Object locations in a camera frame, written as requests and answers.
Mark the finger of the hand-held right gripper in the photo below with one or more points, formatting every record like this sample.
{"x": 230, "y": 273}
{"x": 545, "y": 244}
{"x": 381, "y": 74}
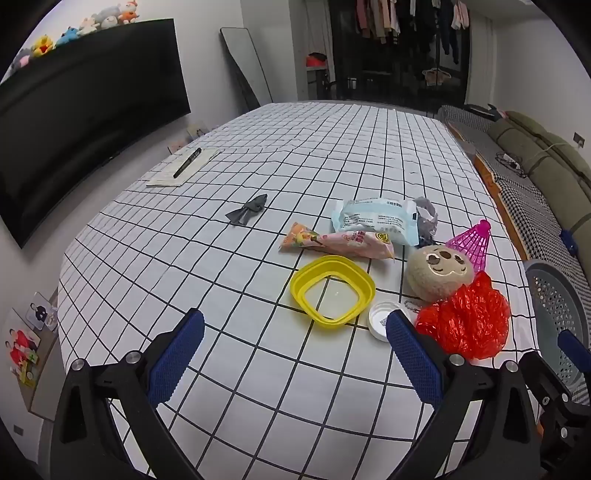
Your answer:
{"x": 572, "y": 348}

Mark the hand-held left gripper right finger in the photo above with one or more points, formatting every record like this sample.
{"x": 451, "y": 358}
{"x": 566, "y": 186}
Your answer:
{"x": 411, "y": 355}

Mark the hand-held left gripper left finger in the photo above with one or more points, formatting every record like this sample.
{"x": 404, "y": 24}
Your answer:
{"x": 175, "y": 355}

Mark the grey perforated plastic basket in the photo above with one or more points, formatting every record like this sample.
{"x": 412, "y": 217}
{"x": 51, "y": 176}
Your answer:
{"x": 554, "y": 304}

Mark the red plastic bag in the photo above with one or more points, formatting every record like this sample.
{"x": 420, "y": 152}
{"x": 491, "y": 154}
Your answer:
{"x": 466, "y": 318}

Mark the pink plastic shuttlecock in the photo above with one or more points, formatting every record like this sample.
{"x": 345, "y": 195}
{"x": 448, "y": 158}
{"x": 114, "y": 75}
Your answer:
{"x": 473, "y": 244}

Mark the pink snack packet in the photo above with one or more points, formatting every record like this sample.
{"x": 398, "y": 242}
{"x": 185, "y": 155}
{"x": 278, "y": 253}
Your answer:
{"x": 346, "y": 241}

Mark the yellow square lid frame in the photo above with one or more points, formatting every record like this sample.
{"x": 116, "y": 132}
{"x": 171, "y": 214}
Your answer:
{"x": 304, "y": 277}

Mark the white bottle cap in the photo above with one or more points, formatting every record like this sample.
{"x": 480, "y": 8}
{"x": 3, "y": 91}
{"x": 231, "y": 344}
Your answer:
{"x": 379, "y": 323}

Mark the beige plush animal head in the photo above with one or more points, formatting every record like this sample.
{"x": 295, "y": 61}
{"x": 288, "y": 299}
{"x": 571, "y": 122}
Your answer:
{"x": 438, "y": 272}

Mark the blue plastic object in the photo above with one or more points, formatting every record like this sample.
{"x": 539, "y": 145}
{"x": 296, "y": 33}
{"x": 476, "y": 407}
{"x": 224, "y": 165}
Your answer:
{"x": 569, "y": 239}

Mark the light blue wipes packet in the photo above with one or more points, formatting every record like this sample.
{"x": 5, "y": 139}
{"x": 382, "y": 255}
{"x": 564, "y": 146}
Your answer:
{"x": 374, "y": 219}

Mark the grey crumpled paper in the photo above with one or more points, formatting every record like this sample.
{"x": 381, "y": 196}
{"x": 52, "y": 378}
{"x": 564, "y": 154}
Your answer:
{"x": 425, "y": 212}

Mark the printed photo cards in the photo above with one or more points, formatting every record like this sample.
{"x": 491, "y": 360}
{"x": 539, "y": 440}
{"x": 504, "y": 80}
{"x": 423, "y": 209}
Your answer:
{"x": 21, "y": 344}

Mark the white notepad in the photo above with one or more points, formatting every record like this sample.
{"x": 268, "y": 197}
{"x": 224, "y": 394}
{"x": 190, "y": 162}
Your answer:
{"x": 168, "y": 174}

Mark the olive green sofa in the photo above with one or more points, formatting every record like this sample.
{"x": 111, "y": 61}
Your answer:
{"x": 554, "y": 157}

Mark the black pen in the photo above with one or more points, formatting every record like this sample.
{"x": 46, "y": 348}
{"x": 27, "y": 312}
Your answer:
{"x": 187, "y": 162}

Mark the white checked tablecloth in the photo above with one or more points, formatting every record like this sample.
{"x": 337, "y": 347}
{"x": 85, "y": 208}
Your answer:
{"x": 258, "y": 152}

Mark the small picture cards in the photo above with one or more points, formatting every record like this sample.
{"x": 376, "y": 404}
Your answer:
{"x": 194, "y": 131}

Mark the black curved television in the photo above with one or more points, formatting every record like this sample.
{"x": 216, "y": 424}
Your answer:
{"x": 83, "y": 115}

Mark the clothes hanger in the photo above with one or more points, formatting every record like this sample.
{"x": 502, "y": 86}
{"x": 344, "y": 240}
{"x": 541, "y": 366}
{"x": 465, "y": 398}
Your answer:
{"x": 436, "y": 74}

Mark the red cloth item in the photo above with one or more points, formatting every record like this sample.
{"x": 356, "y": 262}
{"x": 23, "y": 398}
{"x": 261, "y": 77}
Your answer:
{"x": 316, "y": 60}

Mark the row of plush toys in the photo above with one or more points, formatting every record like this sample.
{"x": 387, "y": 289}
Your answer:
{"x": 69, "y": 36}

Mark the wall socket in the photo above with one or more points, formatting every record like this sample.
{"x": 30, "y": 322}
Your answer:
{"x": 579, "y": 140}

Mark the leaning wall mirror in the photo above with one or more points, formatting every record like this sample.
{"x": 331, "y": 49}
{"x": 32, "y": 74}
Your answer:
{"x": 244, "y": 64}

